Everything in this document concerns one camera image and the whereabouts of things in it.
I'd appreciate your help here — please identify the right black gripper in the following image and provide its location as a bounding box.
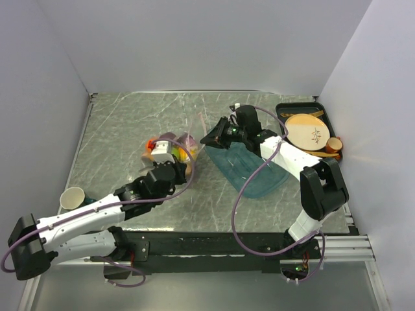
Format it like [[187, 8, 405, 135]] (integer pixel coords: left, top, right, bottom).
[[200, 116, 248, 150]]

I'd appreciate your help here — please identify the teal transparent food tray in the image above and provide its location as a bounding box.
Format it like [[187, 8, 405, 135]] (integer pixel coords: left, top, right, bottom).
[[204, 143, 289, 199]]

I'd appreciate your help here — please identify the orange tangerine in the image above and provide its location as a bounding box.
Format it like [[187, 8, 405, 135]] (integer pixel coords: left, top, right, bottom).
[[146, 139, 156, 152]]

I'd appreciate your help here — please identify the clear zip top bag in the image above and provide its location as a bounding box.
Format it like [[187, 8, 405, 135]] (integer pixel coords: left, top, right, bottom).
[[144, 113, 207, 176]]

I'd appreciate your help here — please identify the green apple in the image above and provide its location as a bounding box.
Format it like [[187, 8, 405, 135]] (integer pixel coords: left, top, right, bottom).
[[172, 146, 187, 162]]

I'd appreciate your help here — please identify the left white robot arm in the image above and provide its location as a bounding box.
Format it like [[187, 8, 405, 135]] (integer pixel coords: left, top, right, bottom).
[[1, 158, 189, 281]]

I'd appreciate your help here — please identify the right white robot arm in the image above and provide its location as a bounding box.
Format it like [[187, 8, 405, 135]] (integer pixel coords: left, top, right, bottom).
[[200, 105, 349, 258]]

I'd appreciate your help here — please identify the cream and orange plate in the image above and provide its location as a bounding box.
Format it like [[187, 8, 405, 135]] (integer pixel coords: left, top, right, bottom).
[[285, 113, 330, 151]]

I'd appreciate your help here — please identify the green paper cup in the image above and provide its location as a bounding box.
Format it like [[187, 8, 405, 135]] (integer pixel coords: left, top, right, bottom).
[[59, 187, 96, 211]]

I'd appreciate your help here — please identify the wooden fork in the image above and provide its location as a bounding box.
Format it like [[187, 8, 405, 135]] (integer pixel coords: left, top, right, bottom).
[[280, 110, 324, 118]]

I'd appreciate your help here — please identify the small brown ceramic cup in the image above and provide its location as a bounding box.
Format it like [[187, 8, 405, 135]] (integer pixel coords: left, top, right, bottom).
[[325, 137, 343, 154]]

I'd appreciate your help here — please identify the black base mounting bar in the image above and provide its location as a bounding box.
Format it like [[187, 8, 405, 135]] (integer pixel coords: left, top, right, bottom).
[[48, 230, 361, 277]]

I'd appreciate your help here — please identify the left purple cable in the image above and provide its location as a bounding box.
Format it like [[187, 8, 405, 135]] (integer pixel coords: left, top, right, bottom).
[[1, 139, 195, 288]]

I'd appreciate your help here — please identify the purple cable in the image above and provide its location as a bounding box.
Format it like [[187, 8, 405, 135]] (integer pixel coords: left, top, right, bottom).
[[231, 105, 326, 283], [1, 139, 195, 288]]

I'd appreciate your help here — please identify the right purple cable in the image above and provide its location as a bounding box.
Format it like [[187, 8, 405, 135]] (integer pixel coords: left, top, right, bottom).
[[231, 105, 326, 283]]

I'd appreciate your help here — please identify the aluminium rail frame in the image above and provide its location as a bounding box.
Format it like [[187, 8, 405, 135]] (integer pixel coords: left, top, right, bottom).
[[19, 233, 391, 310]]

